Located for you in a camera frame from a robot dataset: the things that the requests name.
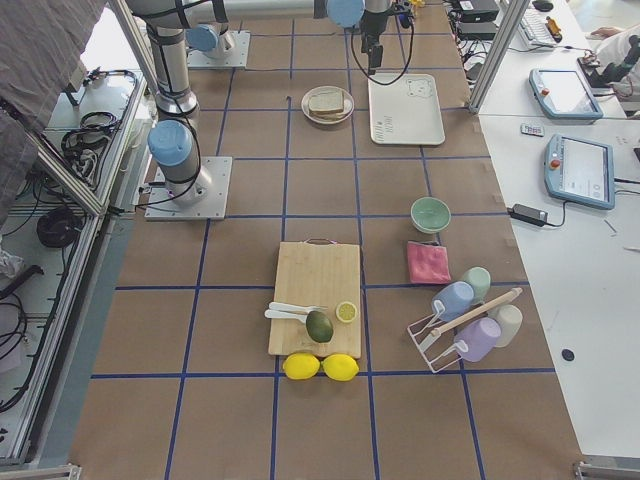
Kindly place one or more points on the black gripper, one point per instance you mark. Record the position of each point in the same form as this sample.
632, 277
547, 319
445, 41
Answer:
372, 24

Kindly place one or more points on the round white plate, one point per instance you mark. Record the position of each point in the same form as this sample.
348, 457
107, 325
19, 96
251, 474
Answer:
305, 98

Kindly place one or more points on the bread slice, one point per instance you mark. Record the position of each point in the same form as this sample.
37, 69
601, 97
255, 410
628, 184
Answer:
326, 100
326, 116

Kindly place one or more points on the white bear tray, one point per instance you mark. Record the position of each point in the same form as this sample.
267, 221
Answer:
406, 112

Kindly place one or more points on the mint green bowl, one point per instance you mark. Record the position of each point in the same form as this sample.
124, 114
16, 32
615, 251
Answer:
430, 215

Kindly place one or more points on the upper blue teach pendant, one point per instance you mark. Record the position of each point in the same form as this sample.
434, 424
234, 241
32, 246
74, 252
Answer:
564, 95

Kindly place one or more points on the blue teach pendant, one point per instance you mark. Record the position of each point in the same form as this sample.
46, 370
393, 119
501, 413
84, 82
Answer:
564, 95
580, 171

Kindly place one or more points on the pink cloth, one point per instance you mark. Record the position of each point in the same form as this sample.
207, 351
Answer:
427, 264

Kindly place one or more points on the wooden cutting board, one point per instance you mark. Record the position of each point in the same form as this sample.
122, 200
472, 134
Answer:
316, 274

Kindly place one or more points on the small black power brick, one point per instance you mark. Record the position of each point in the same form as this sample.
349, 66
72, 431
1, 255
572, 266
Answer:
529, 215

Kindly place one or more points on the lower blue teach pendant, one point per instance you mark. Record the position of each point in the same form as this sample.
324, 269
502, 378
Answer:
580, 171

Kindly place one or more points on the brown paper table cover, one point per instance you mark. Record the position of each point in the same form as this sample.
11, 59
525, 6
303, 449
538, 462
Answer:
184, 387

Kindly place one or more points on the green cup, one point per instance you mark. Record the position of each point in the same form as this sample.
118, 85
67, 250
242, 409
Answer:
479, 279

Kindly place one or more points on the blue cup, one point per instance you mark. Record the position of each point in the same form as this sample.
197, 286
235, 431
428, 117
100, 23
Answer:
452, 301

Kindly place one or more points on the half lemon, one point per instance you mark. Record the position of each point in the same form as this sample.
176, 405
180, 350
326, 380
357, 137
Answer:
346, 312

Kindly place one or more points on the green avocado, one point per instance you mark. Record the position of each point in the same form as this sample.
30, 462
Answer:
319, 327

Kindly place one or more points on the white cup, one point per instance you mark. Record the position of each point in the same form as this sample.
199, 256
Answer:
509, 317

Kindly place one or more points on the purple cup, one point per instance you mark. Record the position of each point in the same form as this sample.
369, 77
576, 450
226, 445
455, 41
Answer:
475, 340

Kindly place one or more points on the right yellow lemon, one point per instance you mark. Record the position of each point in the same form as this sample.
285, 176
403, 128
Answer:
340, 367

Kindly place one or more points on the yellow lemon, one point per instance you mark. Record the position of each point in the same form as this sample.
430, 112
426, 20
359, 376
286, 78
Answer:
340, 367
301, 366

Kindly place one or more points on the left yellow lemon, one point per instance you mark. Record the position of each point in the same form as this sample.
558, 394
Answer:
301, 366

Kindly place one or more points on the aluminium frame post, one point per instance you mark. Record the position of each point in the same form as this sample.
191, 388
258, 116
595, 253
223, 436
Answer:
506, 31

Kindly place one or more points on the white wire cup rack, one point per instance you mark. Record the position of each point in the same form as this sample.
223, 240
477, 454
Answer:
434, 340

